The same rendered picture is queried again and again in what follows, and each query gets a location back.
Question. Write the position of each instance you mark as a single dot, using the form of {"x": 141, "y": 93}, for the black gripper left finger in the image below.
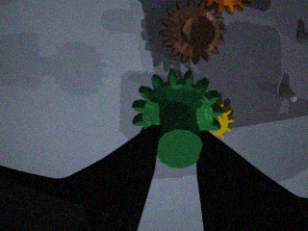
{"x": 106, "y": 196}

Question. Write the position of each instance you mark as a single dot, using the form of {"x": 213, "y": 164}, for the yellow gear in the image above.
{"x": 223, "y": 120}

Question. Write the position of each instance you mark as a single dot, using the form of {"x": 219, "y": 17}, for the green gear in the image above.
{"x": 181, "y": 109}

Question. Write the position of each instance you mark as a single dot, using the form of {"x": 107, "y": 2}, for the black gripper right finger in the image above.
{"x": 236, "y": 196}

